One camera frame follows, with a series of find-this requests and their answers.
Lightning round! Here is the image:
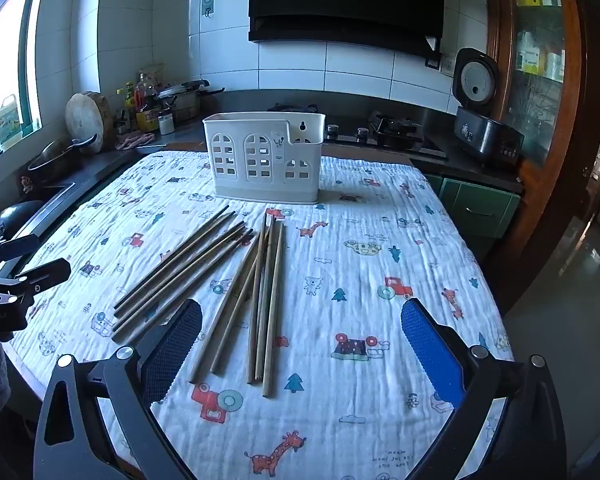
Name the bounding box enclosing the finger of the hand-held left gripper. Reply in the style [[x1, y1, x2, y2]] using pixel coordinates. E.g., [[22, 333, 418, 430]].
[[0, 235, 41, 277], [0, 258, 72, 307]]

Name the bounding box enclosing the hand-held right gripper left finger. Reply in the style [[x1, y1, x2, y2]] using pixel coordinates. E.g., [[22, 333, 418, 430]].
[[33, 298, 203, 480]]

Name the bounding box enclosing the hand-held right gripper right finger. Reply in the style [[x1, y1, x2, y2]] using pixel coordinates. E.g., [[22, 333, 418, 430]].
[[401, 297, 567, 480]]

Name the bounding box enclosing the bunch of wooden chopsticks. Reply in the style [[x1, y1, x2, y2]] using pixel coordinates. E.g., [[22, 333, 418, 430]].
[[112, 204, 286, 398]]

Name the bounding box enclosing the white plastic utensil holder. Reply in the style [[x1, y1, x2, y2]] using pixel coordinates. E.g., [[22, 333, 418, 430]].
[[203, 112, 327, 206]]

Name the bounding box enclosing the black wok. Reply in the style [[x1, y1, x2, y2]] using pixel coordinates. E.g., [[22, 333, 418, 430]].
[[0, 200, 46, 243]]

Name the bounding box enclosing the steel sink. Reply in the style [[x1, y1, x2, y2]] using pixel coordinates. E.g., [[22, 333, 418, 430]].
[[27, 180, 78, 226]]

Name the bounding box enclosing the printed white cloth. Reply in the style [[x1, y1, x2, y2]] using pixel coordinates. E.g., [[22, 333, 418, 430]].
[[2, 150, 514, 480]]

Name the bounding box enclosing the detergent jug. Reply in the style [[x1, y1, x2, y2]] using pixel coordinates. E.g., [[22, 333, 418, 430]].
[[0, 92, 22, 151]]

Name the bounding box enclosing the green cabinet front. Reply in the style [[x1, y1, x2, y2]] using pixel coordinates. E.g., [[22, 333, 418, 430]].
[[424, 172, 524, 257]]

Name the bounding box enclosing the round wooden cutting board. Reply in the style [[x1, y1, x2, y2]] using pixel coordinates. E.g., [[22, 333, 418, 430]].
[[64, 91, 112, 154]]

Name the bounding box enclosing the pink rag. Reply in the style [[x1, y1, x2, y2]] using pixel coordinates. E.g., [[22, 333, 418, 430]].
[[115, 131, 156, 152]]

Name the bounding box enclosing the cooking oil bottle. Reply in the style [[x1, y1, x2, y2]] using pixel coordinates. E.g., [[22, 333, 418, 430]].
[[134, 72, 160, 134]]

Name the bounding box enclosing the window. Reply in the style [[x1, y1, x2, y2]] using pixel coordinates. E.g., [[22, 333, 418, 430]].
[[0, 0, 52, 167]]

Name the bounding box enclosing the black gas stove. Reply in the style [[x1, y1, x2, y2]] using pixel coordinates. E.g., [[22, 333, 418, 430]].
[[267, 104, 447, 157]]

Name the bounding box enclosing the steel pressure cooker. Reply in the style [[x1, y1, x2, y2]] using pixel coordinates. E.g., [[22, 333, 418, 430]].
[[157, 79, 226, 124]]

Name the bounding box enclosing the black rice cooker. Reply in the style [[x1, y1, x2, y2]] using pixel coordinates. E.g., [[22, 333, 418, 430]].
[[452, 47, 526, 167]]

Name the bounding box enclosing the wooden glass-door cabinet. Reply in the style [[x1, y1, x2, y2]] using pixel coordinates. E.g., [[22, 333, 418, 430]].
[[485, 0, 600, 306]]

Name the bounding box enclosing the green and white box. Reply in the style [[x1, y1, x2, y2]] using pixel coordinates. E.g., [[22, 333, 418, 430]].
[[517, 31, 545, 74]]

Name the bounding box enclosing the black range hood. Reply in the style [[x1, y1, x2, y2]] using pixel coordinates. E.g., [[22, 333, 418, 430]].
[[243, 0, 469, 56]]

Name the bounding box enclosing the steel pot with handle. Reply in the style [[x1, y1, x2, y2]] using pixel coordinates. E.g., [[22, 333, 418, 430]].
[[27, 134, 99, 184]]

